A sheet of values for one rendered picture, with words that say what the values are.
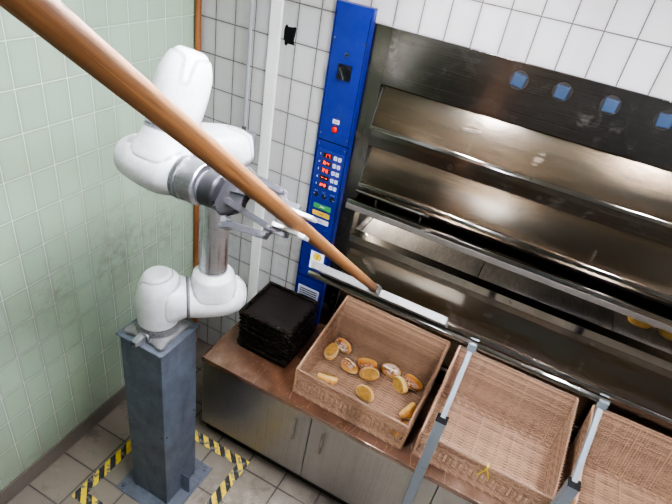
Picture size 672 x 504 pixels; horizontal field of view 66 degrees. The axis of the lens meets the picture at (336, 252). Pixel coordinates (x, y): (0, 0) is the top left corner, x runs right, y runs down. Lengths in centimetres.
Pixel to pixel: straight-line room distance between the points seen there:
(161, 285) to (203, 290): 14
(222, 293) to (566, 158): 134
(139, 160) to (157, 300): 92
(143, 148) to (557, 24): 141
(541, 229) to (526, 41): 70
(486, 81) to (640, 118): 52
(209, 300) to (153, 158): 96
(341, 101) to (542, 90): 77
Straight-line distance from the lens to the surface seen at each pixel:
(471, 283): 236
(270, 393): 247
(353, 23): 215
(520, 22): 201
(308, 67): 230
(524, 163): 209
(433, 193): 222
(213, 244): 183
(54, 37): 47
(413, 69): 211
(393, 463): 240
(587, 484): 266
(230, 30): 249
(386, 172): 226
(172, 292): 195
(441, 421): 205
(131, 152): 112
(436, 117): 213
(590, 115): 203
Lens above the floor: 246
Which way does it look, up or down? 34 degrees down
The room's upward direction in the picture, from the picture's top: 11 degrees clockwise
